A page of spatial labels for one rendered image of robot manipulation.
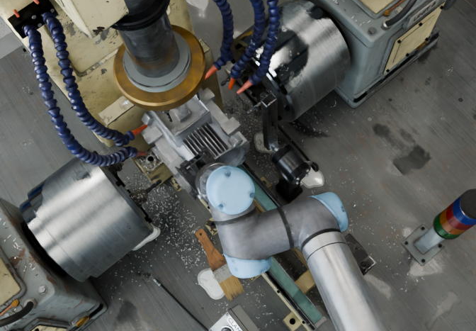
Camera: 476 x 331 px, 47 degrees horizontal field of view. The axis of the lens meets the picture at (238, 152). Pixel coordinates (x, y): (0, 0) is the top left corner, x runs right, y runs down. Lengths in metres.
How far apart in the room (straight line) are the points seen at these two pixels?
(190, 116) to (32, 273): 0.47
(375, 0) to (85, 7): 0.74
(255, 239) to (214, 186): 0.12
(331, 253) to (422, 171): 0.72
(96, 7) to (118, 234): 0.56
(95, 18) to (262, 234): 0.43
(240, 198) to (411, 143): 0.80
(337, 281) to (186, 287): 0.67
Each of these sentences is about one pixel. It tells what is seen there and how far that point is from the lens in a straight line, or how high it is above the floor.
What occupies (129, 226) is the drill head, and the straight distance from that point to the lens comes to 1.22.
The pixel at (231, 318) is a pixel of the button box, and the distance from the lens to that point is 1.18.
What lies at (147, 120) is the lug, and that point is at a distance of 1.31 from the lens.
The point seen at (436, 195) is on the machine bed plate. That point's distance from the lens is 1.57.
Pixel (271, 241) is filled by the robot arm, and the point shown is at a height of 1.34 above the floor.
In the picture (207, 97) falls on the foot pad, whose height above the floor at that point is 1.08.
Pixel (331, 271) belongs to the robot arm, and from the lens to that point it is 0.90.
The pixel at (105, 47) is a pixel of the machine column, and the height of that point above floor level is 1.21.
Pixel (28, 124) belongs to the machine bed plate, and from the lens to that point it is 1.75.
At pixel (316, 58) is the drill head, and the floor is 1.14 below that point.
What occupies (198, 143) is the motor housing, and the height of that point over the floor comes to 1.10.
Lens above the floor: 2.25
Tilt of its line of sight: 69 degrees down
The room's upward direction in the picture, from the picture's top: 11 degrees counter-clockwise
